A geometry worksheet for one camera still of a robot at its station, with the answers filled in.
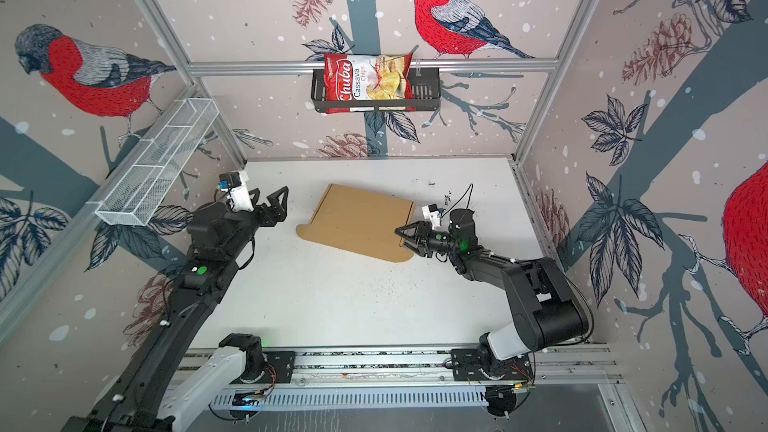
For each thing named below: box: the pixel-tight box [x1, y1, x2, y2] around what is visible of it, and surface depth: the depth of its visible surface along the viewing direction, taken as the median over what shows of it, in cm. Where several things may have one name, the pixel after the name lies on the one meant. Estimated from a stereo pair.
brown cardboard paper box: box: [296, 183, 415, 263], surface depth 84 cm
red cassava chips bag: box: [324, 53, 416, 114], surface depth 90 cm
